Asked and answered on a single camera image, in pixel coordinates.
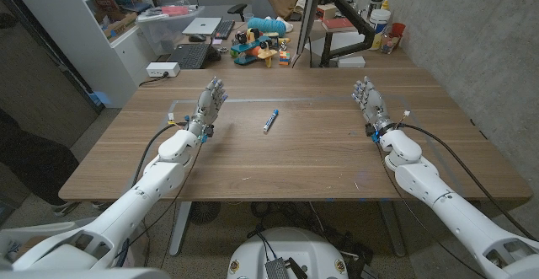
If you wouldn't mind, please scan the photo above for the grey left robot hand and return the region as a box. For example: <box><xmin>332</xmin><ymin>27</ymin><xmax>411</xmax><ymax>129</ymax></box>
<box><xmin>188</xmin><ymin>76</ymin><xmax>229</xmax><ymax>139</ymax></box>

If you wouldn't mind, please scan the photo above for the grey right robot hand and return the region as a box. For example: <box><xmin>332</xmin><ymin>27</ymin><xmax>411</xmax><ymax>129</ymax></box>
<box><xmin>351</xmin><ymin>75</ymin><xmax>399</xmax><ymax>139</ymax></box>

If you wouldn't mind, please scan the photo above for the small white box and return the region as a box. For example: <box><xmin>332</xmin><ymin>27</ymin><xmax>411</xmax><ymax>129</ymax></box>
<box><xmin>336</xmin><ymin>56</ymin><xmax>366</xmax><ymax>69</ymax></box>

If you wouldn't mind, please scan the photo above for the large black keyboard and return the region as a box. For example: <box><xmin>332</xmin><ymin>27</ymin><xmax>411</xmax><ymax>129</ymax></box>
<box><xmin>166</xmin><ymin>42</ymin><xmax>211</xmax><ymax>70</ymax></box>

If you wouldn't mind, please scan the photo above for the white power strip box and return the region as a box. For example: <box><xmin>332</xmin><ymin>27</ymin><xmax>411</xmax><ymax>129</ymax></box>
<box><xmin>146</xmin><ymin>62</ymin><xmax>181</xmax><ymax>78</ymax></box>

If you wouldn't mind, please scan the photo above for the clear glass jar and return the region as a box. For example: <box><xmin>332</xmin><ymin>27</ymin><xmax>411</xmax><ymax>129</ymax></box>
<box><xmin>381</xmin><ymin>34</ymin><xmax>401</xmax><ymax>56</ymax></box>

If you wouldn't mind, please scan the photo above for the blue and white marker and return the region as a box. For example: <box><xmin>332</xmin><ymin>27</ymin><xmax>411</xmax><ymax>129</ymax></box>
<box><xmin>263</xmin><ymin>109</ymin><xmax>280</xmax><ymax>133</ymax></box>

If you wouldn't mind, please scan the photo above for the teal and yellow toy plane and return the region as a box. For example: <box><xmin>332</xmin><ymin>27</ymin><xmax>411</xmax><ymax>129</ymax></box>
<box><xmin>229</xmin><ymin>28</ymin><xmax>291</xmax><ymax>68</ymax></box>

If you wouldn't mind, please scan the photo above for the small black keyboard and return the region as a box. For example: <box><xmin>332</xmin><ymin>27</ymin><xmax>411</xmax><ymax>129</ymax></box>
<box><xmin>213</xmin><ymin>19</ymin><xmax>236</xmax><ymax>40</ymax></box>

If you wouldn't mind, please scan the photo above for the silver laptop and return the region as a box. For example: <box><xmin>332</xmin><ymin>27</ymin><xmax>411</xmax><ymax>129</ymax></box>
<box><xmin>181</xmin><ymin>16</ymin><xmax>223</xmax><ymax>36</ymax></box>

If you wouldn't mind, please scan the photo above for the red cup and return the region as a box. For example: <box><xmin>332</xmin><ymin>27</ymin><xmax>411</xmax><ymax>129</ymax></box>
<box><xmin>390</xmin><ymin>22</ymin><xmax>407</xmax><ymax>40</ymax></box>

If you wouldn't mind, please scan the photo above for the white plastic tub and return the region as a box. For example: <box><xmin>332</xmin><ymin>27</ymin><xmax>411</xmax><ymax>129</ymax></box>
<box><xmin>368</xmin><ymin>8</ymin><xmax>392</xmax><ymax>35</ymax></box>

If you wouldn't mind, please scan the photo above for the clear plastic storage bin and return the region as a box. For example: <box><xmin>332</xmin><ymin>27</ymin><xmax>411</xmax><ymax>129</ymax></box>
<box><xmin>135</xmin><ymin>5</ymin><xmax>206</xmax><ymax>56</ymax></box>

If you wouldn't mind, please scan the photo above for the red book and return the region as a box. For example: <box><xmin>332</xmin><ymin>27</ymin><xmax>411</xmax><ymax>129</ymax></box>
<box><xmin>322</xmin><ymin>17</ymin><xmax>357</xmax><ymax>33</ymax></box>

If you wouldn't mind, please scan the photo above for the teal yarn ball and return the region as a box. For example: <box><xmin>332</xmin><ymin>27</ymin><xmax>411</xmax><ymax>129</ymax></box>
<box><xmin>247</xmin><ymin>16</ymin><xmax>287</xmax><ymax>37</ymax></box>

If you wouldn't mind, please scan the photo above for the pink cloth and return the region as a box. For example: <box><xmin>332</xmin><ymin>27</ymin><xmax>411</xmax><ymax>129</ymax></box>
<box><xmin>161</xmin><ymin>5</ymin><xmax>190</xmax><ymax>17</ymax></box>

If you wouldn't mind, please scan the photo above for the black-lid jar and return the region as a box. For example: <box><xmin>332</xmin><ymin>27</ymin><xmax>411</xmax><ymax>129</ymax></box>
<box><xmin>368</xmin><ymin>0</ymin><xmax>384</xmax><ymax>19</ymax></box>

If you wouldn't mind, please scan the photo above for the grey office chair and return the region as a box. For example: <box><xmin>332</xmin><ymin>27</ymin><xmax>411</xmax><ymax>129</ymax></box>
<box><xmin>227</xmin><ymin>0</ymin><xmax>279</xmax><ymax>22</ymax></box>

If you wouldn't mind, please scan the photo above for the small brown box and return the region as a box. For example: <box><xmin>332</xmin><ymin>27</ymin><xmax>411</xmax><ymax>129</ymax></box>
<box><xmin>315</xmin><ymin>3</ymin><xmax>338</xmax><ymax>21</ymax></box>

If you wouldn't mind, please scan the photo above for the round black fan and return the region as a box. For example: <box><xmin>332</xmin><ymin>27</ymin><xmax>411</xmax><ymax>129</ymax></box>
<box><xmin>188</xmin><ymin>201</ymin><xmax>222</xmax><ymax>225</ymax></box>

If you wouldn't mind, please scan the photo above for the black computer monitor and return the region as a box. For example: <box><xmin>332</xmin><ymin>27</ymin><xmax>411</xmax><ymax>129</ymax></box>
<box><xmin>296</xmin><ymin>0</ymin><xmax>323</xmax><ymax>56</ymax></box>

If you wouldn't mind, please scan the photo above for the white shoe-like cloth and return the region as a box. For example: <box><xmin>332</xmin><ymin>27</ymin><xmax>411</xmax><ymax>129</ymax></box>
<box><xmin>264</xmin><ymin>16</ymin><xmax>295</xmax><ymax>34</ymax></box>

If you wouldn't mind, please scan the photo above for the cardboard box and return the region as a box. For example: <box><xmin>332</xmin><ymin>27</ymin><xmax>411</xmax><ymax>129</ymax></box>
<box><xmin>94</xmin><ymin>11</ymin><xmax>139</xmax><ymax>40</ymax></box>

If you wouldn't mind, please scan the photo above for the grey table leg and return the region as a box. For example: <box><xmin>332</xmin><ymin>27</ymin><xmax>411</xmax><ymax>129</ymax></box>
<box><xmin>378</xmin><ymin>201</ymin><xmax>408</xmax><ymax>258</ymax></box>
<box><xmin>168</xmin><ymin>201</ymin><xmax>193</xmax><ymax>257</ymax></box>

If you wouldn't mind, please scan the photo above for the white shelf cabinet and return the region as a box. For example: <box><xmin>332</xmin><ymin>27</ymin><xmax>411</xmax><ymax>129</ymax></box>
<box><xmin>3</xmin><ymin>0</ymin><xmax>159</xmax><ymax>110</ymax></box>

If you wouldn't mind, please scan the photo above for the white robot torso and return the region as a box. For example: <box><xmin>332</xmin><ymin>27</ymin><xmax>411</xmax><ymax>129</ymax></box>
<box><xmin>227</xmin><ymin>227</ymin><xmax>350</xmax><ymax>279</ymax></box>

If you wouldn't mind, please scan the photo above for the grey finned module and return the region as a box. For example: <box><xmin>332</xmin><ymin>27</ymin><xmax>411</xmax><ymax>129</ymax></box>
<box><xmin>264</xmin><ymin>258</ymin><xmax>291</xmax><ymax>279</ymax></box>

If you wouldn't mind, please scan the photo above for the person in dark clothes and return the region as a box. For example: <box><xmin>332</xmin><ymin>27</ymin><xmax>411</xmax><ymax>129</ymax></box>
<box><xmin>0</xmin><ymin>108</ymin><xmax>81</xmax><ymax>217</ymax></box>

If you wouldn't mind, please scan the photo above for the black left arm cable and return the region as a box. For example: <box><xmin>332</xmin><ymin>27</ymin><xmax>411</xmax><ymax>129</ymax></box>
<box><xmin>131</xmin><ymin>121</ymin><xmax>189</xmax><ymax>187</ymax></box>

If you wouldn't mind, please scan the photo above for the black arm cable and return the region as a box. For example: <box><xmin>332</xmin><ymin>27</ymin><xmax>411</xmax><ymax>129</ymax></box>
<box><xmin>395</xmin><ymin>122</ymin><xmax>539</xmax><ymax>243</ymax></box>
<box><xmin>131</xmin><ymin>121</ymin><xmax>189</xmax><ymax>187</ymax></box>

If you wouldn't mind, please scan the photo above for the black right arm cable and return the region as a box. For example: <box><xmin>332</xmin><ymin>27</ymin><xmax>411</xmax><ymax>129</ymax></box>
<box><xmin>395</xmin><ymin>122</ymin><xmax>539</xmax><ymax>243</ymax></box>

